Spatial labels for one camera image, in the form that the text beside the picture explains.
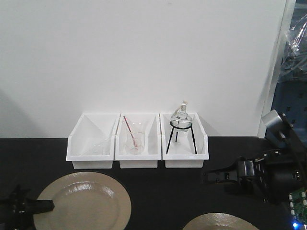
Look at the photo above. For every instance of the middle white plastic bin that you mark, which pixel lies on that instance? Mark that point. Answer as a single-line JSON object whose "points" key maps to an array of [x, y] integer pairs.
{"points": [[152, 153]]}

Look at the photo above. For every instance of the clear glass funnel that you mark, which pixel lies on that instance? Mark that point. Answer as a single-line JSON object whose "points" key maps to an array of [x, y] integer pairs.
{"points": [[97, 147]]}

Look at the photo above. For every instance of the white plastic bin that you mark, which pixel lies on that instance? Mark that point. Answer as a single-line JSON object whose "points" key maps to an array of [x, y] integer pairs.
{"points": [[152, 153], [181, 155], [92, 126]]}

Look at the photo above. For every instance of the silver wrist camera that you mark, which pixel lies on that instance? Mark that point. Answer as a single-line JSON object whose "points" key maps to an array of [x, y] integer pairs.
{"points": [[273, 123]]}

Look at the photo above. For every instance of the right white plastic bin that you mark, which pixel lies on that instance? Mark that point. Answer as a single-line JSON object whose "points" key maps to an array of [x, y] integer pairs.
{"points": [[181, 155]]}

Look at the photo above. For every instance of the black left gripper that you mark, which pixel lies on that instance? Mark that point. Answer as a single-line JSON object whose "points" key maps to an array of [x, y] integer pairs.
{"points": [[12, 207]]}

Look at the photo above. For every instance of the beige round plate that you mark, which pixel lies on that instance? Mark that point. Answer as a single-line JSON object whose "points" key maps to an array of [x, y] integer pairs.
{"points": [[85, 201], [218, 221]]}

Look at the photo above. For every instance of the left white plastic bin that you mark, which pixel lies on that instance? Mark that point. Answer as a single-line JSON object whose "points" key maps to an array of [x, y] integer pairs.
{"points": [[92, 126]]}

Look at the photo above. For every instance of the clear glass beaker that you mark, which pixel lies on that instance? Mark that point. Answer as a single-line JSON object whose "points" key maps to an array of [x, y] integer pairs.
{"points": [[139, 134]]}

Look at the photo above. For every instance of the red stirring rod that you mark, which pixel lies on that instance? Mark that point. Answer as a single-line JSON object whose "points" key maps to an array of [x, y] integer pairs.
{"points": [[131, 133]]}

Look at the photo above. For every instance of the round glass flask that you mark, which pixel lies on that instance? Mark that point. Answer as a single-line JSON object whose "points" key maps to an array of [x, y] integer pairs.
{"points": [[180, 120]]}

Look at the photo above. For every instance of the plastic bag of pegs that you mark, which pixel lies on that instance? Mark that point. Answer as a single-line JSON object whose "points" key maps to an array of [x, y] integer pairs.
{"points": [[294, 63]]}

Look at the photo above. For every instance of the blue-grey pegboard drying rack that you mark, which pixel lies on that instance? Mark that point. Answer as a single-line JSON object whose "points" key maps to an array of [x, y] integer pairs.
{"points": [[290, 102]]}

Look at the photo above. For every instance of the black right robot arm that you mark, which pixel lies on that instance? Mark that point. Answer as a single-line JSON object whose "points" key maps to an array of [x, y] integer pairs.
{"points": [[297, 199]]}

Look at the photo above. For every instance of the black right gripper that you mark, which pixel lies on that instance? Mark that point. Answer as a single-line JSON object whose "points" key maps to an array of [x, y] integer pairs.
{"points": [[271, 175]]}

